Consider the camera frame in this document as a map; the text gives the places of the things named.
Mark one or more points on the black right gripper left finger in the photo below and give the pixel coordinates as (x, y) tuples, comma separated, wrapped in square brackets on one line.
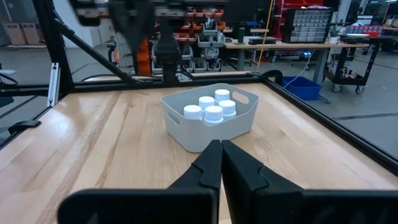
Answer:
[(192, 199)]

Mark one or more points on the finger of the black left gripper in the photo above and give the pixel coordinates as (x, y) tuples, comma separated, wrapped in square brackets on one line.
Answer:
[(144, 28), (122, 28)]

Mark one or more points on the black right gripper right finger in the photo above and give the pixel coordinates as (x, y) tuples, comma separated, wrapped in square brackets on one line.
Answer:
[(264, 202)]

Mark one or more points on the white pill bottle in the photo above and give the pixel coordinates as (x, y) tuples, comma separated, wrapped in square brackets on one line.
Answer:
[(222, 94), (206, 101), (227, 106), (192, 111), (213, 113)]

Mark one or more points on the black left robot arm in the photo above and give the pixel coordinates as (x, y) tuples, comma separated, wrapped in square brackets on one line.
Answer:
[(168, 53)]

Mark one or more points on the grey plastic basket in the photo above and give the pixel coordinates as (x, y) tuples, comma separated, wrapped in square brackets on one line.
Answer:
[(202, 137)]

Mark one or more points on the cardboard box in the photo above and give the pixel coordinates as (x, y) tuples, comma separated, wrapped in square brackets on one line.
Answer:
[(32, 32), (15, 33)]

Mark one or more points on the rack with orange grey bins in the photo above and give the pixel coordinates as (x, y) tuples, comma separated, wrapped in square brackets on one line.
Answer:
[(208, 40)]

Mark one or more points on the dark drink flask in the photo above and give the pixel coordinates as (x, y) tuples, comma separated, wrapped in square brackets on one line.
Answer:
[(241, 35)]

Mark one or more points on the blue plastic bin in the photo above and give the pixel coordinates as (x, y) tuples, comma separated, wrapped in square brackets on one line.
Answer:
[(301, 88)]

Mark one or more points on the black table clamp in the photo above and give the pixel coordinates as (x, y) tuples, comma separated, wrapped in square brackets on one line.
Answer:
[(25, 126)]

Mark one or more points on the wooden workbench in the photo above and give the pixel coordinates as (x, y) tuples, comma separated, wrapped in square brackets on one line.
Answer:
[(295, 45)]

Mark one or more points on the black wheeled cart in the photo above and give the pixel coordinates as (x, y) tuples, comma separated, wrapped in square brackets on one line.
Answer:
[(348, 74)]

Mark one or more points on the grey parts drawer cabinet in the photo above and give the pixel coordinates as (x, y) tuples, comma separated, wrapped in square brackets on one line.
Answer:
[(306, 26)]

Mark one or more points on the small plant white pot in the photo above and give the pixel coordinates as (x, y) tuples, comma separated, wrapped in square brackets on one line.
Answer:
[(334, 34)]

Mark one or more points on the black aluminium table frame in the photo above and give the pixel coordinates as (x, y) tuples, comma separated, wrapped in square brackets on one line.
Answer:
[(51, 46)]

